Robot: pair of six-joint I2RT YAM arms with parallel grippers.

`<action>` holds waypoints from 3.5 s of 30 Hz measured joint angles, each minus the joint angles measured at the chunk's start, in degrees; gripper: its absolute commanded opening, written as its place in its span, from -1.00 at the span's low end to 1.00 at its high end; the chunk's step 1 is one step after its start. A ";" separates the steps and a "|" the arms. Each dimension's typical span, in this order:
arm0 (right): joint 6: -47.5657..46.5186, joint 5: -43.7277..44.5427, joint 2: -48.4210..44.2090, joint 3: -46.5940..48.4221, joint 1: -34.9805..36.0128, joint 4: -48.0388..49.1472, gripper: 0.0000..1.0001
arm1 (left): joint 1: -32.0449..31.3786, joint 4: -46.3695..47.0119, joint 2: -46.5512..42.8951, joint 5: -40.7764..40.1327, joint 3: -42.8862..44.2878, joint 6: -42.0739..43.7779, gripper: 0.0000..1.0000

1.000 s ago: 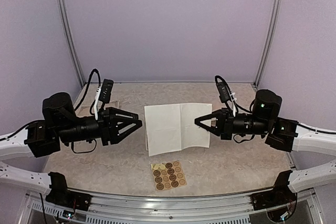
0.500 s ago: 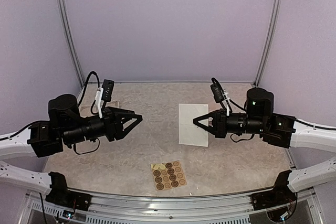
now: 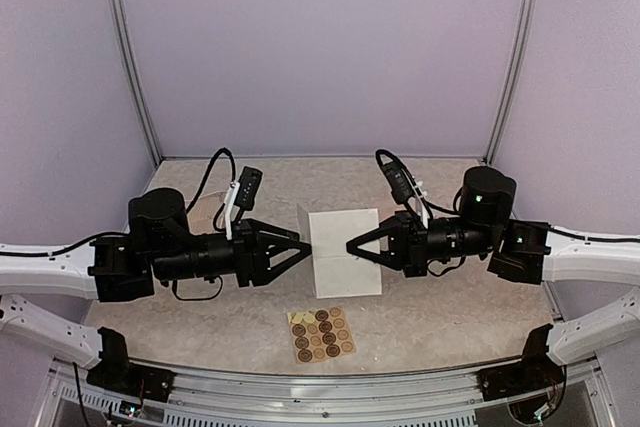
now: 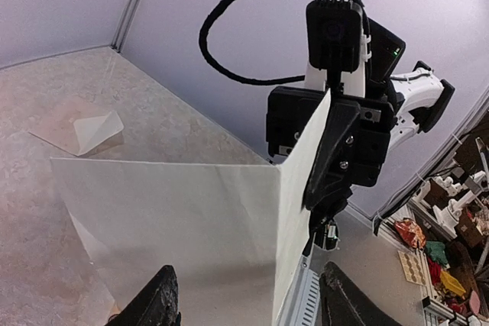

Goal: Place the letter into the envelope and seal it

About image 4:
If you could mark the front aluminium rail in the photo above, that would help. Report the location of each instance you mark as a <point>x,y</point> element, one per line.
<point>302,304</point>

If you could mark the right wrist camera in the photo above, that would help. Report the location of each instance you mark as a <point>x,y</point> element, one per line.
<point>334,29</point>

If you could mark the right aluminium frame post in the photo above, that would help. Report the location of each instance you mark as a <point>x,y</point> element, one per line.
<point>124,24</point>

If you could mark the cream letter with ornate border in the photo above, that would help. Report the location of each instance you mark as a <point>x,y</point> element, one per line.
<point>233,233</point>

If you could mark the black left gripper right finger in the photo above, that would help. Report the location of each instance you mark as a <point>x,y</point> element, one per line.
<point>344,304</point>

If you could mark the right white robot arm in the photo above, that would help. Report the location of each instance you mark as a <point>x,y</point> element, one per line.
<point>418,98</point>

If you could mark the pink envelope with cream flap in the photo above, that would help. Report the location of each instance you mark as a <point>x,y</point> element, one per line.
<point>77,126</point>

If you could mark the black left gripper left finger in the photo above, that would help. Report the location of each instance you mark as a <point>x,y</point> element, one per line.
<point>155,305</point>

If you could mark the cluttered shelf of parts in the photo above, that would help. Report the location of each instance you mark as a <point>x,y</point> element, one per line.
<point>442,222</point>

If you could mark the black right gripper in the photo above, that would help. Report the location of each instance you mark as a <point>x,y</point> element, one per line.
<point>353,144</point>

